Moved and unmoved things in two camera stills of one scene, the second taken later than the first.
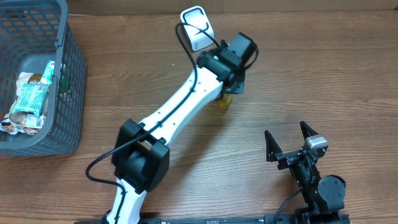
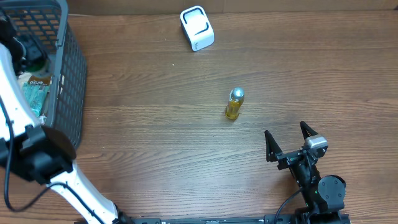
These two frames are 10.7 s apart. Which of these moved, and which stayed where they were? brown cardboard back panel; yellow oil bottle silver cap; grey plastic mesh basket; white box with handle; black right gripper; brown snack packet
Moved: yellow oil bottle silver cap; brown snack packet
Stayed: black right gripper; brown cardboard back panel; grey plastic mesh basket; white box with handle
